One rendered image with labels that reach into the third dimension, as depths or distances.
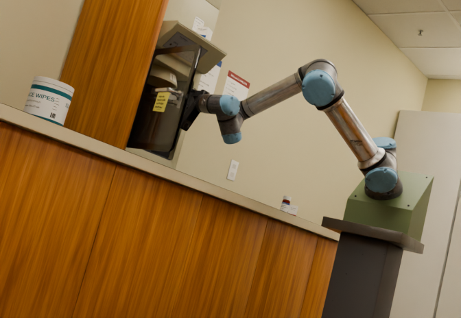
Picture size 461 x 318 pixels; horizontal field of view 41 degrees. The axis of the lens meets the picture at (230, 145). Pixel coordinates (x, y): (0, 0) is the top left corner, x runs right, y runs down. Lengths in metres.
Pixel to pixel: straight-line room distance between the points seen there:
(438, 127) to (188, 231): 3.21
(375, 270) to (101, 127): 1.17
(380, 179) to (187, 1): 1.06
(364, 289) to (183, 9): 1.32
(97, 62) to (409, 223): 1.36
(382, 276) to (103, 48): 1.40
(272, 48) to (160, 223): 1.86
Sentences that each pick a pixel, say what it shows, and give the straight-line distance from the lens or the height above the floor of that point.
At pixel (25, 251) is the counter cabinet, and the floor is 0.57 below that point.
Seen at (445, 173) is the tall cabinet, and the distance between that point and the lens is 5.07.
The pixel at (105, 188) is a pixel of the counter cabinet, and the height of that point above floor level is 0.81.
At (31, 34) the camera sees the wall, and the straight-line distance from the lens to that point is 2.67.
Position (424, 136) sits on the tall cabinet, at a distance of 5.21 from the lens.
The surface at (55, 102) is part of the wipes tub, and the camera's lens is 2.01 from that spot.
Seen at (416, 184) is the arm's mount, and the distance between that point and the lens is 2.63.
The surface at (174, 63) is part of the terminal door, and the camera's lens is 2.31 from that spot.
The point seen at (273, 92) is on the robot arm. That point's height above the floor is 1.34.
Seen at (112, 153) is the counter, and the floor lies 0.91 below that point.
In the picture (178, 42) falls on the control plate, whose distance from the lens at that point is 2.50.
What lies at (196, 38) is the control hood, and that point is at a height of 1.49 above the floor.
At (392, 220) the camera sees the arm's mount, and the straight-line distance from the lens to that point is 2.49.
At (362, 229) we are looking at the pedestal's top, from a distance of 2.42.
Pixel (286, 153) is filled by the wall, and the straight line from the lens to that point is 4.00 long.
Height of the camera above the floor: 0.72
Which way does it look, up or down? 9 degrees up
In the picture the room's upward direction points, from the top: 15 degrees clockwise
